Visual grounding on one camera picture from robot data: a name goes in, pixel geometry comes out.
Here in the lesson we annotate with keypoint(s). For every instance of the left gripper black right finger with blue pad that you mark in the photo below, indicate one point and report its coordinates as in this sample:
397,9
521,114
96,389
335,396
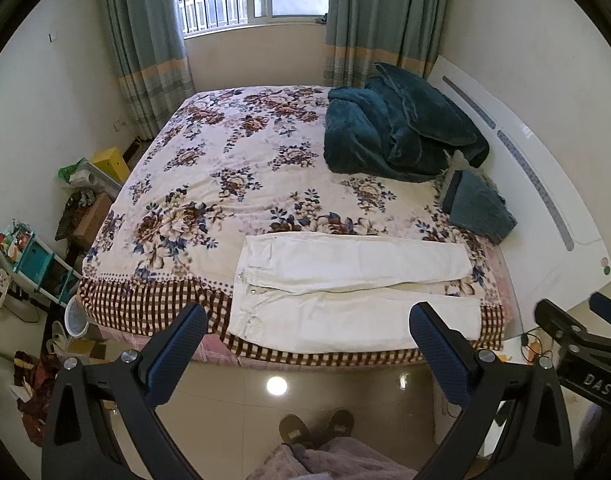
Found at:
535,442

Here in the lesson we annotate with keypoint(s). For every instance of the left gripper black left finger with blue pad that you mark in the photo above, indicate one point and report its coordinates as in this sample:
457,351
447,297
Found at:
79,442

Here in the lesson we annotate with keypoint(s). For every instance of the white pants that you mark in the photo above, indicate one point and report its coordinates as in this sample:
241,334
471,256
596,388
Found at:
313,293

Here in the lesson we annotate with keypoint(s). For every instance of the red clothes pile on floor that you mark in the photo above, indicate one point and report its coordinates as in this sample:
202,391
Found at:
37,377

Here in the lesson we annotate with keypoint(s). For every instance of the white round bin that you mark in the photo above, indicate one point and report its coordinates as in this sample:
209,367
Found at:
75,319

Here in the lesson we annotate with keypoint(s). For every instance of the white bed headboard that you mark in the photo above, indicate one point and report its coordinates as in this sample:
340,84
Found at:
555,251

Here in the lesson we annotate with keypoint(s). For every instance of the pink bed sheet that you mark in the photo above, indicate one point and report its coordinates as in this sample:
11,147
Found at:
210,350

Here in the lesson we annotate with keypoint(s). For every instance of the teal toy shelf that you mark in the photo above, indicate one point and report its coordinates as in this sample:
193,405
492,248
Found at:
36,266

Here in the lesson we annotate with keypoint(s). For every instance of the right black shoe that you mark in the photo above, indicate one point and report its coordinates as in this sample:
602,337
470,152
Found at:
340,425

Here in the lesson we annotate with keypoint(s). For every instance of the grey plush trousers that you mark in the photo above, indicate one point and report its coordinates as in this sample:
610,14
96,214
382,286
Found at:
341,458

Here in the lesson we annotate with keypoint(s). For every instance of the folded dark teal garment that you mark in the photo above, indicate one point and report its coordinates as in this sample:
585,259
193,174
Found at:
471,204

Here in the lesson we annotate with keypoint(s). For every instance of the brown cardboard box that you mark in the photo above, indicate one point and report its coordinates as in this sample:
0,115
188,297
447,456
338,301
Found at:
86,230

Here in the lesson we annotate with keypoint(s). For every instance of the yellow box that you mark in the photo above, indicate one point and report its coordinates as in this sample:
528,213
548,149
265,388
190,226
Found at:
112,163

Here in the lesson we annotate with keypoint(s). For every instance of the floral bed blanket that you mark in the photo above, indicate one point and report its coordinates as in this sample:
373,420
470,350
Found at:
249,161

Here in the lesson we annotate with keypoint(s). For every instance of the dark teal fleece blanket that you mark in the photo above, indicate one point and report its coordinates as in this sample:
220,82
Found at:
398,126

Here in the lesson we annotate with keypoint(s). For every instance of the right teal curtain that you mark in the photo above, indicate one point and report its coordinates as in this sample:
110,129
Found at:
359,33

